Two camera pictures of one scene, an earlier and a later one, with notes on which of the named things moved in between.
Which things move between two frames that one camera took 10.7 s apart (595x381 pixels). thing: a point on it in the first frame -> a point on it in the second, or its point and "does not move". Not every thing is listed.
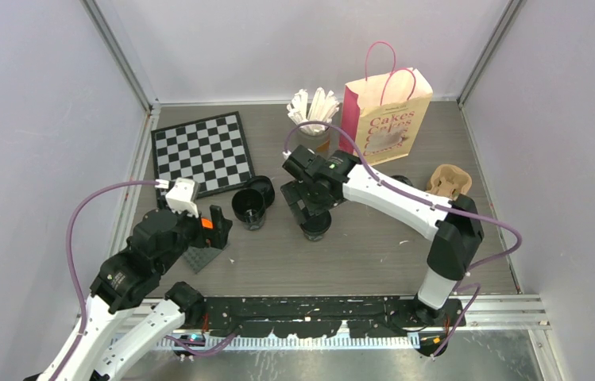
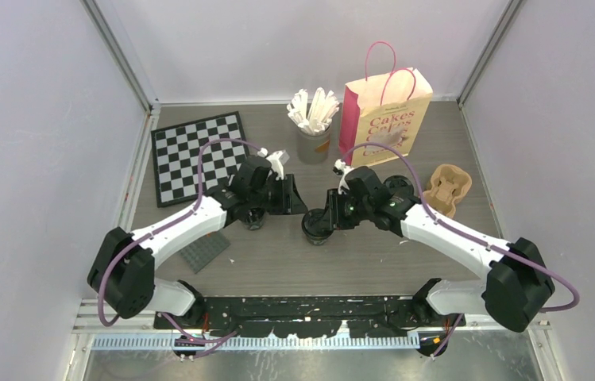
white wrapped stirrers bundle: x=322 y=108 does not move
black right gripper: x=294 y=191 -> x=334 y=202
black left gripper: x=216 y=236 -> x=290 y=202
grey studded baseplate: x=199 y=257 does not move
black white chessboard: x=213 y=151 does not move
